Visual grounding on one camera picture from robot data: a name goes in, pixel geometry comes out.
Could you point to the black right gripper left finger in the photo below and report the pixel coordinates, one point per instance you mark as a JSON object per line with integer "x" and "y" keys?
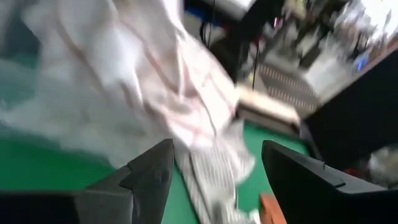
{"x": 93, "y": 208}

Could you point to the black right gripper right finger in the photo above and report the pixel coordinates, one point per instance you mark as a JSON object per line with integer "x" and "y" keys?
{"x": 326, "y": 205}

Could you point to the white red-striped towel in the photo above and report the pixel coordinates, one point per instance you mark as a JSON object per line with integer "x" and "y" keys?
{"x": 124, "y": 62}

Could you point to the green table mat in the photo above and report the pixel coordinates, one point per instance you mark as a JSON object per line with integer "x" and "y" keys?
{"x": 46, "y": 168}

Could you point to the black partition panel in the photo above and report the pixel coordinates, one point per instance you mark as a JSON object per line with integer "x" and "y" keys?
{"x": 357, "y": 118}

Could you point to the white black-striped towel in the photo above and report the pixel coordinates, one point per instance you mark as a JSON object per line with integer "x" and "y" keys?
{"x": 214, "y": 168}

